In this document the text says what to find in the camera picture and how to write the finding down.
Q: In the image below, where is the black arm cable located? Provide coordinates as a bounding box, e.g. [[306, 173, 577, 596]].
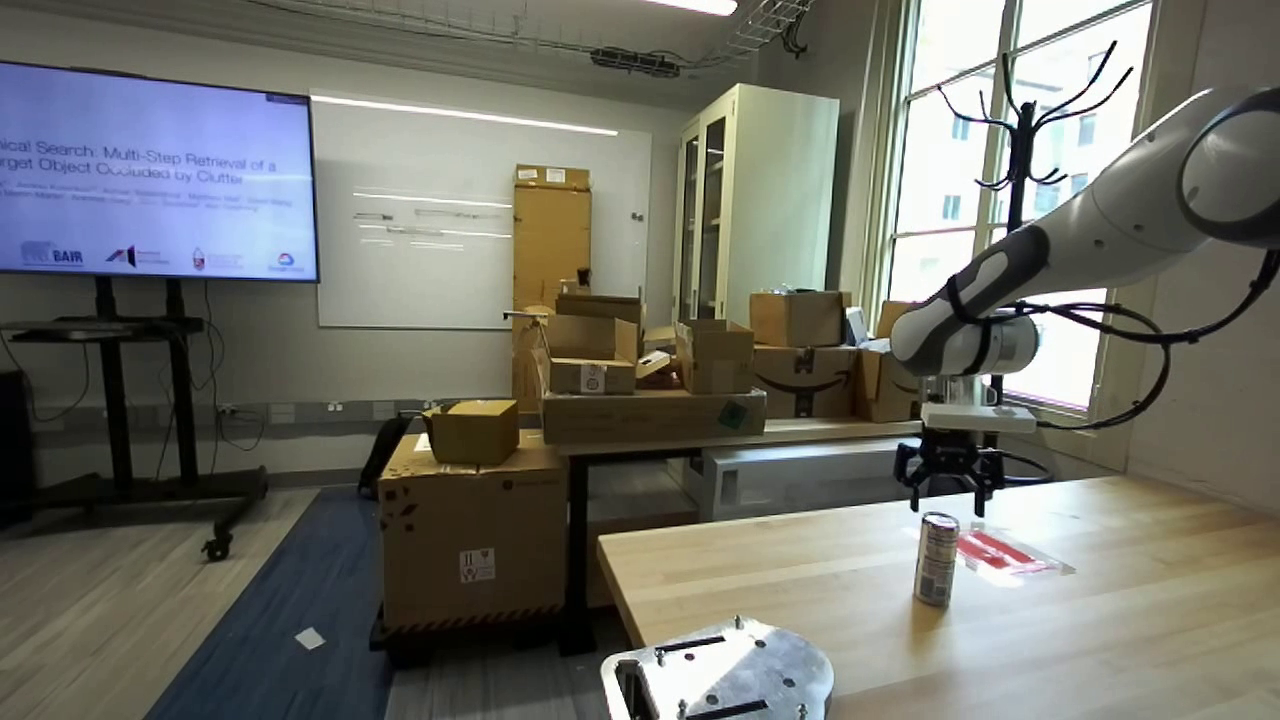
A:
[[932, 243, 1280, 439]]

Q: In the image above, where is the small cardboard box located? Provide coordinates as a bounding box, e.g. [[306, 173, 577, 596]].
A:
[[425, 394, 525, 469]]

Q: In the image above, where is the plain stacked cardboard box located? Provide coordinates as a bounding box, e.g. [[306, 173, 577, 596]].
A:
[[744, 289, 854, 351]]

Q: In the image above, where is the open cardboard box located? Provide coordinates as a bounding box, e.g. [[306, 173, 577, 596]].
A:
[[545, 289, 647, 398]]

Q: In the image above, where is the red paper sheet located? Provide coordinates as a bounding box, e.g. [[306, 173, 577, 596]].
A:
[[951, 521, 1075, 585]]

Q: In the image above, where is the large cardboard box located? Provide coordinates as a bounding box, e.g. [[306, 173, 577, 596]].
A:
[[375, 428, 574, 635]]

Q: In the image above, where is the window with white frame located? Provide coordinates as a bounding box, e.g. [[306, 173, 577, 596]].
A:
[[882, 0, 1160, 421]]

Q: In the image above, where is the silver drink can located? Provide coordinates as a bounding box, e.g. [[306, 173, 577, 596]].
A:
[[913, 506, 965, 614]]

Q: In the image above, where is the large TV screen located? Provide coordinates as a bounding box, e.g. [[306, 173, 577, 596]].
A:
[[0, 56, 325, 289]]

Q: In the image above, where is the black rolling TV stand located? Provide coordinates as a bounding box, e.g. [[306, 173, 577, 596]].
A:
[[4, 276, 273, 565]]

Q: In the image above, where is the Amazon smile cardboard box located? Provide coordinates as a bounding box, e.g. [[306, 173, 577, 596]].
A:
[[750, 344, 859, 425], [856, 341, 936, 428]]

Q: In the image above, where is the tall upright cardboard box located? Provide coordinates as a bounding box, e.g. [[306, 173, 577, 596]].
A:
[[513, 158, 597, 321]]

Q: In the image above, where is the wall whiteboard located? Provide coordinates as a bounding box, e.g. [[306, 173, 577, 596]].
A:
[[309, 92, 655, 333]]

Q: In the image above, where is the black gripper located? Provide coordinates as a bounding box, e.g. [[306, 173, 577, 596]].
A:
[[892, 428, 1013, 525]]

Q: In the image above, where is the white radiator unit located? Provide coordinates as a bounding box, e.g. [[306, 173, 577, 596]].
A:
[[689, 436, 942, 525]]

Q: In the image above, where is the long flat cardboard box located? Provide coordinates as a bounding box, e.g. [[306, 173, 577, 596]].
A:
[[541, 387, 772, 448]]

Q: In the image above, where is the dark-legged side table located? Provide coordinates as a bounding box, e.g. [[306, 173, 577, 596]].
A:
[[555, 417, 947, 654]]

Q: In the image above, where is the narrow cardboard box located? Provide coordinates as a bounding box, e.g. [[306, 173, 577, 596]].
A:
[[689, 316, 762, 398]]

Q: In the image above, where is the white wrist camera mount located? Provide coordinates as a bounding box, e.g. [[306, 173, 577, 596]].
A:
[[917, 398, 1045, 439]]

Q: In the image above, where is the silver metal platform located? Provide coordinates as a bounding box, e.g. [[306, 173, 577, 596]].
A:
[[597, 614, 839, 720]]

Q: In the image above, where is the black coat rack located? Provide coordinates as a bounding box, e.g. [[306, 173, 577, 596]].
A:
[[929, 35, 1142, 494]]

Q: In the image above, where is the tall white cabinet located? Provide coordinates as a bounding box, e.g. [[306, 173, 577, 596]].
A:
[[672, 79, 846, 327]]

